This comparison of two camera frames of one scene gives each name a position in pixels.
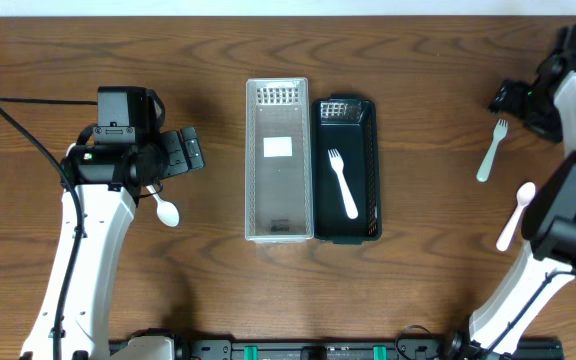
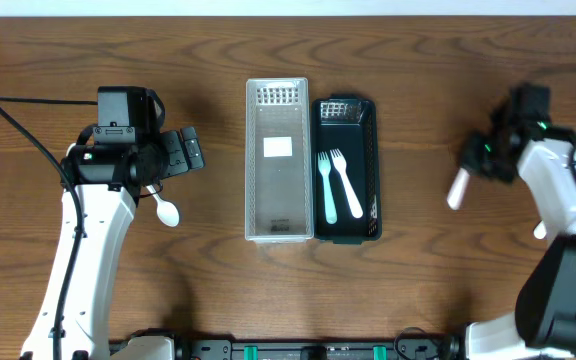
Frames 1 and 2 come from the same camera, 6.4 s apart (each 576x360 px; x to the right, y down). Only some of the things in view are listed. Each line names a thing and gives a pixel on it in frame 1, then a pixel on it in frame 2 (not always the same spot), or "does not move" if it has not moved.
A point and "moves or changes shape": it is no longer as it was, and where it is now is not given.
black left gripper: [177, 152] does not move
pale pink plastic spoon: [525, 194] -> [458, 188]
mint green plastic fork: [499, 132] moves or changes shape
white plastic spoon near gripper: [166, 211] does not move
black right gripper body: [509, 97] -> [475, 156]
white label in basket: [277, 146] does not move
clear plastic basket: [278, 162] does not move
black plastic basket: [352, 125] does not move
